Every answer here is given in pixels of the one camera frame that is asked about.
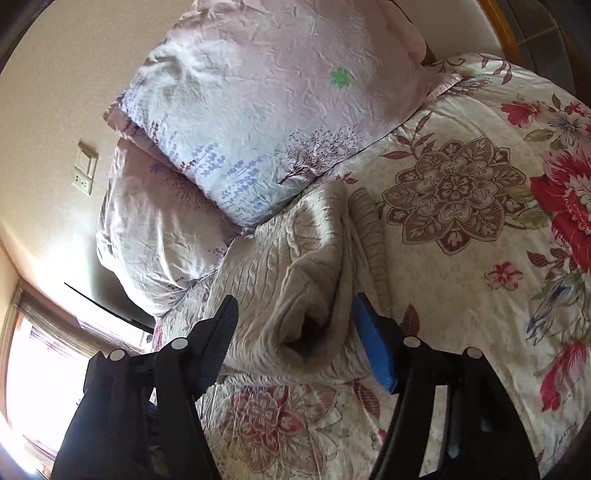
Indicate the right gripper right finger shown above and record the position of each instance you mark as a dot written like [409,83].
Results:
[483,438]

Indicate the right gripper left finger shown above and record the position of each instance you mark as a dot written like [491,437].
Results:
[130,402]

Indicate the cream cable-knit sweater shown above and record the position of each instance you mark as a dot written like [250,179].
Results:
[295,279]

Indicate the lower pink floral pillow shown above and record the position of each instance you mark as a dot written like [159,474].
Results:
[157,232]

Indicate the floral cream bed quilt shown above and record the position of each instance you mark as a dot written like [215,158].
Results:
[482,213]

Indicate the upper floral white pillow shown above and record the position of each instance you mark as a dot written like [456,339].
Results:
[253,100]

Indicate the wooden bed headboard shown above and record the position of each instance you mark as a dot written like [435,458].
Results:
[502,29]

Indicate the wooden window frame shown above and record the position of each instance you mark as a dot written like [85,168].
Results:
[44,355]

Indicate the wall switch and socket panel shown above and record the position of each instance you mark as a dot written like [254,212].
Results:
[84,168]

